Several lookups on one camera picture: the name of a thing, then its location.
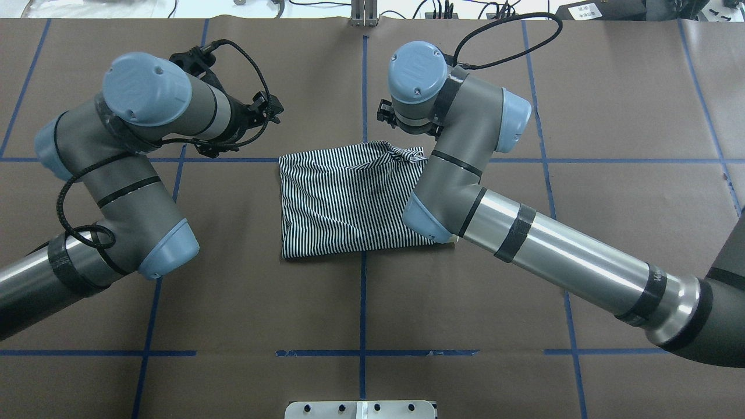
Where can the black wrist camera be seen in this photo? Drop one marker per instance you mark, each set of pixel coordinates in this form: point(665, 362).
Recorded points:
point(450, 60)
point(195, 62)

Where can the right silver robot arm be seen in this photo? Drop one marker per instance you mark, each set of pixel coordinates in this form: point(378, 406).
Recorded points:
point(700, 319)

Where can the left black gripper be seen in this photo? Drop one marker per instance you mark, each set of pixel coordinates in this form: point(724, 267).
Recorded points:
point(236, 112)

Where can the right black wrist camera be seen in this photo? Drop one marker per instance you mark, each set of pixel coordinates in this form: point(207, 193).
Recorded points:
point(450, 60)

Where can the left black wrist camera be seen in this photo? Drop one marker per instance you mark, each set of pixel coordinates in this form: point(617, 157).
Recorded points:
point(195, 62)

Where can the navy white striped polo shirt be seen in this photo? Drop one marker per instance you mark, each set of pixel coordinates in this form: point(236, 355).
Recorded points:
point(348, 199)

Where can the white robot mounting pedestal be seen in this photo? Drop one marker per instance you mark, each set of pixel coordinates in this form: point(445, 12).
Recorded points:
point(362, 409)

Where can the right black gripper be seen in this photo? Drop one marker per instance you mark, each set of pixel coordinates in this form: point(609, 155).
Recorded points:
point(385, 110)

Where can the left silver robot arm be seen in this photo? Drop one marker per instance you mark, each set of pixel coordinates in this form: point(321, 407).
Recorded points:
point(117, 215)

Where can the black box with label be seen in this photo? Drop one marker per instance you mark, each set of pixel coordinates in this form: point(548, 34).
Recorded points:
point(603, 10)

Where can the aluminium frame post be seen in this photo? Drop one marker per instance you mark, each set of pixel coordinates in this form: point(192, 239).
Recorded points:
point(364, 13)

